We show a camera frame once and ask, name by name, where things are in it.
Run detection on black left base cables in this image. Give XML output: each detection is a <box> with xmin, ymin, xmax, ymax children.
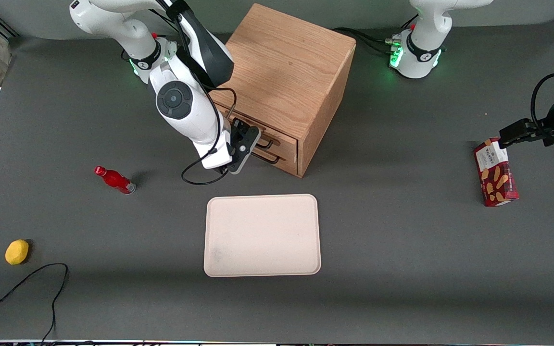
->
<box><xmin>333</xmin><ymin>26</ymin><xmax>399</xmax><ymax>56</ymax></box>

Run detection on oak wooden drawer cabinet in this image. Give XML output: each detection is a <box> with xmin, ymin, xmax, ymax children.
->
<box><xmin>210</xmin><ymin>3</ymin><xmax>357</xmax><ymax>178</ymax></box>

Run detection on red cookie box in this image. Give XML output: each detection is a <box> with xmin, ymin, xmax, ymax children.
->
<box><xmin>473</xmin><ymin>137</ymin><xmax>519</xmax><ymax>207</ymax></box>

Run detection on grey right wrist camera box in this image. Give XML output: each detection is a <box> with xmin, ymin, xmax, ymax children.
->
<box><xmin>227</xmin><ymin>126</ymin><xmax>261</xmax><ymax>174</ymax></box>

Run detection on thin black table cable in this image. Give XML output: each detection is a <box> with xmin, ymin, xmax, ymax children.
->
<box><xmin>0</xmin><ymin>263</ymin><xmax>69</xmax><ymax>343</ymax></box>

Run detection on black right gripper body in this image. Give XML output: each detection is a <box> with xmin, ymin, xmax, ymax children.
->
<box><xmin>222</xmin><ymin>123</ymin><xmax>246</xmax><ymax>169</ymax></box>

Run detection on cream plastic tray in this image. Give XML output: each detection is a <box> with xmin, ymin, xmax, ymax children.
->
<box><xmin>203</xmin><ymin>194</ymin><xmax>322</xmax><ymax>278</ymax></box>

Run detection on red plastic bottle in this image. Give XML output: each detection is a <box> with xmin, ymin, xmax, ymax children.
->
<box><xmin>94</xmin><ymin>165</ymin><xmax>137</xmax><ymax>195</ymax></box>

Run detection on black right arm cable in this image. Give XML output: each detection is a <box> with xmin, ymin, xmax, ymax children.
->
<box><xmin>181</xmin><ymin>72</ymin><xmax>237</xmax><ymax>186</ymax></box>

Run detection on yellow lemon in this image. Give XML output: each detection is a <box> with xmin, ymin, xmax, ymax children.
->
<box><xmin>5</xmin><ymin>239</ymin><xmax>30</xmax><ymax>265</ymax></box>

